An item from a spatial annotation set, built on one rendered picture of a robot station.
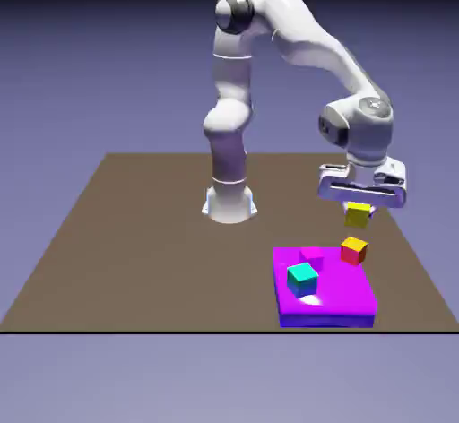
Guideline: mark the small yellow cube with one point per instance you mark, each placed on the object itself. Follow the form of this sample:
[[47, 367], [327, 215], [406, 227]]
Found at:
[[357, 215]]

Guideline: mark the large magenta box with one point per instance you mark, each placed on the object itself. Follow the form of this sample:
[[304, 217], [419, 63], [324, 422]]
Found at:
[[333, 294]]

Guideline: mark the small orange cube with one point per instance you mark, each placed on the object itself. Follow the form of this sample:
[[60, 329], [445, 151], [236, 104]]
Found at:
[[353, 250]]

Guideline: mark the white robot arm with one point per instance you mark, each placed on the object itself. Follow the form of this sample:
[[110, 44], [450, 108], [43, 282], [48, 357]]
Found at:
[[229, 82]]

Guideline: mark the small teal cube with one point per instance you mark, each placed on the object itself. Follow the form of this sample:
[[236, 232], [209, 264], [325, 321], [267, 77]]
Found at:
[[302, 279]]

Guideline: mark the small magenta cube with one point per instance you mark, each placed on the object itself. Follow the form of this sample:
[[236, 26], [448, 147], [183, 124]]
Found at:
[[312, 256]]

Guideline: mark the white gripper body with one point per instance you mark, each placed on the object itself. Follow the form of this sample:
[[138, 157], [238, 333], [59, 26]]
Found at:
[[362, 193]]

